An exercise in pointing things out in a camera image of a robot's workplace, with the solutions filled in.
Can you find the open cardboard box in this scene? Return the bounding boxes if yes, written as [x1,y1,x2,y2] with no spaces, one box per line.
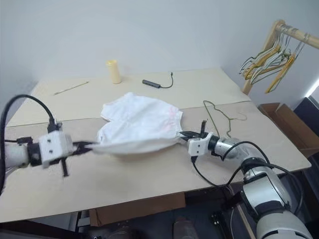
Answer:
[258,102,319,158]

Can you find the green wire hanger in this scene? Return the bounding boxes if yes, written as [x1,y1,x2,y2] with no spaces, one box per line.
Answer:
[239,49,272,75]

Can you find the thin wooden stick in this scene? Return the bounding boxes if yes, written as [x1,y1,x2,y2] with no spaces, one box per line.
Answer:
[53,81,90,96]

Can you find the dark rounded shape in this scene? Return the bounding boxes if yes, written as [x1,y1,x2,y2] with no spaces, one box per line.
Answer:
[87,228,140,239]

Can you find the pale yellow cylinder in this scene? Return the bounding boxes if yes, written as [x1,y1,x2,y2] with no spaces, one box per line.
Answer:
[106,59,122,85]

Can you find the black boxy object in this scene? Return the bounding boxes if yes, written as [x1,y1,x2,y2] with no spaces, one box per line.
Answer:
[293,96,319,130]

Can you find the flat brown cardboard sheet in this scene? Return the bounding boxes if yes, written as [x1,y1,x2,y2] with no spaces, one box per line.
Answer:
[89,193,186,227]

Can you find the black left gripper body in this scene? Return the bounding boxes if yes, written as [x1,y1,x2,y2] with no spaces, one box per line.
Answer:
[59,140,87,178]

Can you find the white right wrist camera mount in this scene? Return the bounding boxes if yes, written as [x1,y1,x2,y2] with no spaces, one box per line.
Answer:
[187,133,214,157]

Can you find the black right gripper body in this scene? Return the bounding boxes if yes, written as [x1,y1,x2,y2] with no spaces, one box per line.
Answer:
[195,120,209,140]

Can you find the black metal bracket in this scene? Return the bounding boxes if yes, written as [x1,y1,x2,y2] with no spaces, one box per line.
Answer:
[210,211,234,237]

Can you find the white shorts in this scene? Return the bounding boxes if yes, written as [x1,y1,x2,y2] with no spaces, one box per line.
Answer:
[92,92,184,155]

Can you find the grey table frame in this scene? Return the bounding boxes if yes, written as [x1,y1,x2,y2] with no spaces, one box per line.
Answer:
[67,210,91,229]

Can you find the bunch of hangers on rack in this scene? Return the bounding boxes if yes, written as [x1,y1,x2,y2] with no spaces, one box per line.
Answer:
[249,32,292,87]

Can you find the grey usb hub with cable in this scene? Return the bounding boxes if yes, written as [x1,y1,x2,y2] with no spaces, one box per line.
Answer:
[142,72,175,89]

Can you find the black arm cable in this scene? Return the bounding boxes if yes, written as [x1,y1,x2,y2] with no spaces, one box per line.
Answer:
[190,140,304,225]
[0,94,62,197]

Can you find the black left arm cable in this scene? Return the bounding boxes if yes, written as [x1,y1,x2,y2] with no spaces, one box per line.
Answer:
[0,94,62,197]

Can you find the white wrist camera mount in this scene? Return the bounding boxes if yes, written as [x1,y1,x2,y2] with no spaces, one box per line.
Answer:
[187,133,214,157]
[38,130,75,169]

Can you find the wooden clothes rack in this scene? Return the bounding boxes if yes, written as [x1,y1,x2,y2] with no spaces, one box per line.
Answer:
[241,19,319,96]

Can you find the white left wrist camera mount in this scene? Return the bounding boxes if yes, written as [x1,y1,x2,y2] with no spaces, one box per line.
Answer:
[38,130,75,169]

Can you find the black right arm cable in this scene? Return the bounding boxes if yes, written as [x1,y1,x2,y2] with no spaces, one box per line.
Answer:
[190,140,304,225]

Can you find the thin wire hanger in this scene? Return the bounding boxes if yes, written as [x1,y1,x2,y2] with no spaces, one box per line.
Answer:
[203,100,247,138]

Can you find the yellow wire hanger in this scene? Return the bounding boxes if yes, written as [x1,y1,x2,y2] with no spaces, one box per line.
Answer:
[264,41,305,94]
[243,47,282,80]

